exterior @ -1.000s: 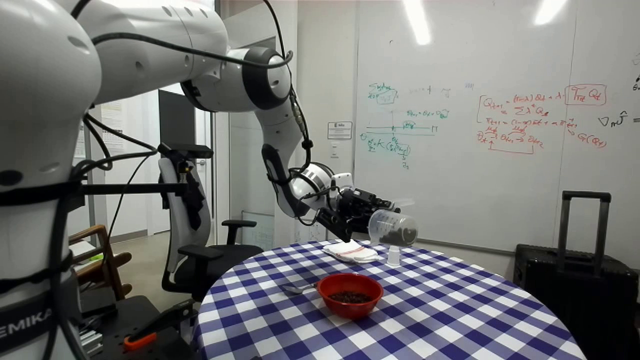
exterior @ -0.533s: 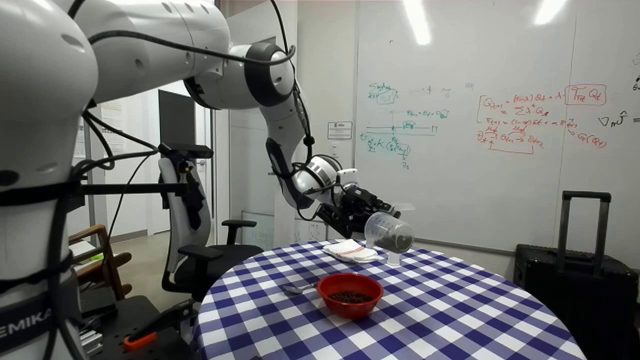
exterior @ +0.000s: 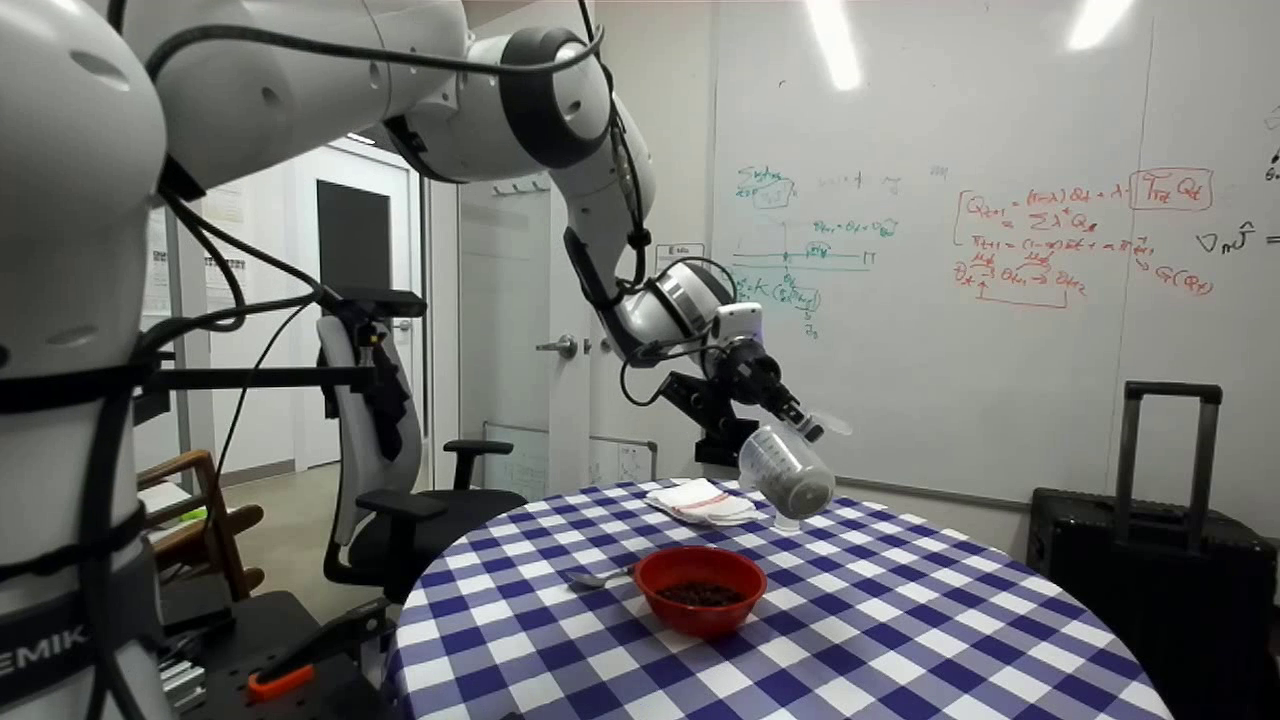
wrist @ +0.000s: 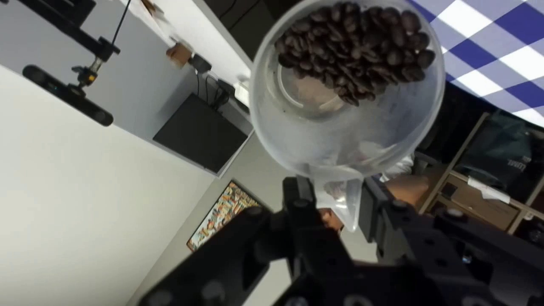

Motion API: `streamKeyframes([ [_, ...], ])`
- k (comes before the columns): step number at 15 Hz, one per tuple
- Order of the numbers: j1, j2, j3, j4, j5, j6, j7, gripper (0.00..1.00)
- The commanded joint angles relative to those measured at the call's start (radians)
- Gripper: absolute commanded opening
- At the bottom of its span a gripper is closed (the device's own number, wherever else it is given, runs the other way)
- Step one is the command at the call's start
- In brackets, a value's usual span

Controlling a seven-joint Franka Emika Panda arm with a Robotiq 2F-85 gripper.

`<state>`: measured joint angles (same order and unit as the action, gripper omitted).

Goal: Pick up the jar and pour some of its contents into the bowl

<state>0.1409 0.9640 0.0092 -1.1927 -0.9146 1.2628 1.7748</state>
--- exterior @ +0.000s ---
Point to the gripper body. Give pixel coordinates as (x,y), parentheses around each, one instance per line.
(752,368)

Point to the clear plastic measuring jar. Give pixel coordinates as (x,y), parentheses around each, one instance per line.
(785,470)

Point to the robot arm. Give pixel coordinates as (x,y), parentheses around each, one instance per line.
(250,90)

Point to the red bowl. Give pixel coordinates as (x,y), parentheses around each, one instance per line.
(700,620)

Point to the folded white cloth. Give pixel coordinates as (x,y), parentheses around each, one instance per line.
(700,500)

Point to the dark beans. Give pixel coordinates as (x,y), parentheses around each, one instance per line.
(700,594)

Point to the small whiteboard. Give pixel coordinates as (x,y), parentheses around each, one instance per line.
(520,460)

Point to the white door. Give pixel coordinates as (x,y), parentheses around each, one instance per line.
(510,300)

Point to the metal spoon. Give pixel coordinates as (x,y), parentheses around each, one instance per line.
(590,578)

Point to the blue white checked tablecloth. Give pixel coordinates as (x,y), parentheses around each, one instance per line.
(900,640)

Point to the grey black office chair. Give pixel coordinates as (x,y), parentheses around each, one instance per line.
(440,520)

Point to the door with dark window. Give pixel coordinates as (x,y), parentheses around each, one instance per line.
(350,370)

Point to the black suitcase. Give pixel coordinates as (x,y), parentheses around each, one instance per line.
(1150,590)

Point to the wooden chair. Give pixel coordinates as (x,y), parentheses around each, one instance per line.
(215,520)

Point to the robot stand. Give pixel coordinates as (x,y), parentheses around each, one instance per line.
(235,640)

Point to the camera on mount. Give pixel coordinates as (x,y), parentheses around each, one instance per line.
(385,302)

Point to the silver metal bracket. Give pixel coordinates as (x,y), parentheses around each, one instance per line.
(183,686)

